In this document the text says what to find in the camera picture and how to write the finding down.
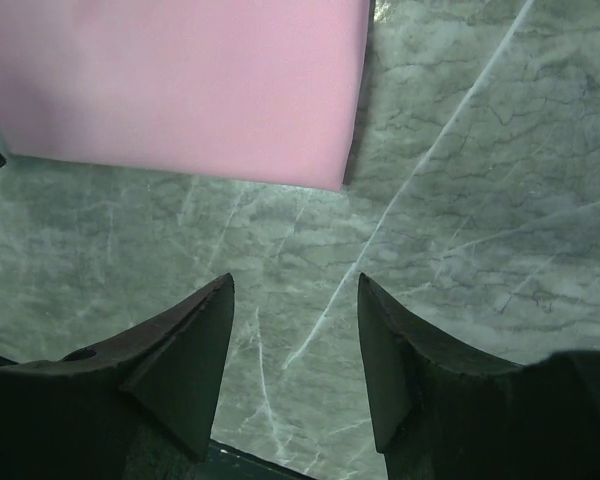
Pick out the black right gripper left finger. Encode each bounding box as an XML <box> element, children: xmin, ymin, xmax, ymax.
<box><xmin>0</xmin><ymin>275</ymin><xmax>235</xmax><ymax>479</ymax></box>

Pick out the pink t shirt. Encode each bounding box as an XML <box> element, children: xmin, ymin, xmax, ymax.
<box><xmin>0</xmin><ymin>1</ymin><xmax>370</xmax><ymax>191</ymax></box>

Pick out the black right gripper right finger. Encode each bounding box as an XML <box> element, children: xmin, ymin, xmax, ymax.
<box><xmin>357</xmin><ymin>275</ymin><xmax>600</xmax><ymax>479</ymax></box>

